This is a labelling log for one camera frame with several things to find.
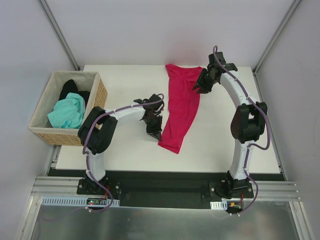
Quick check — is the wicker laundry basket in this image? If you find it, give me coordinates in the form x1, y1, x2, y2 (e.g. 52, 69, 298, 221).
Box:
28, 71, 108, 146

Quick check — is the left aluminium frame post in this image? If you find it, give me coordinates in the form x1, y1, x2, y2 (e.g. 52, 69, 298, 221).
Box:
37, 0, 81, 71

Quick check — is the right aluminium frame post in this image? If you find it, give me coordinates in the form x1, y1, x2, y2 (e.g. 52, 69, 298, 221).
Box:
252, 0, 303, 76

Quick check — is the teal t shirt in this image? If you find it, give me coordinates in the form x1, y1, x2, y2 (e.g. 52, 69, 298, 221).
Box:
47, 92, 86, 129

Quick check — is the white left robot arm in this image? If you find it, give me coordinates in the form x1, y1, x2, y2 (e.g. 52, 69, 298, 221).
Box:
77, 93, 165, 195

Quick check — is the aluminium frame post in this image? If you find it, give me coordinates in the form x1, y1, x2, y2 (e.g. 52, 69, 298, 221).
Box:
252, 0, 303, 76
37, 0, 81, 71

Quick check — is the right white cable duct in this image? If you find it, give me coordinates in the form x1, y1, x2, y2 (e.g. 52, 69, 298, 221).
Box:
210, 200, 228, 211

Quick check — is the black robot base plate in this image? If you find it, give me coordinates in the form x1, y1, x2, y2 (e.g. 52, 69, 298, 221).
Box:
76, 170, 254, 209

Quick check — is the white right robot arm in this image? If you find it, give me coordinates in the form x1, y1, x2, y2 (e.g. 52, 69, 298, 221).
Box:
192, 46, 270, 198

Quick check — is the black t shirt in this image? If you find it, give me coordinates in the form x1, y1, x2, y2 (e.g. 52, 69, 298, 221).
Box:
58, 79, 90, 106

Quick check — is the white cable duct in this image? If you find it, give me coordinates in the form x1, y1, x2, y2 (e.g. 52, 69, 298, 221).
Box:
210, 200, 228, 211
42, 196, 120, 208

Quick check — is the pink t shirt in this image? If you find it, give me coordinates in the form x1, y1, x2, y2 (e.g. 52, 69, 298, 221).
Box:
158, 64, 203, 154

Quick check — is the left white cable duct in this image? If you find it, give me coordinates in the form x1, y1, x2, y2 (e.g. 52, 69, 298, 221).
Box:
42, 196, 120, 208

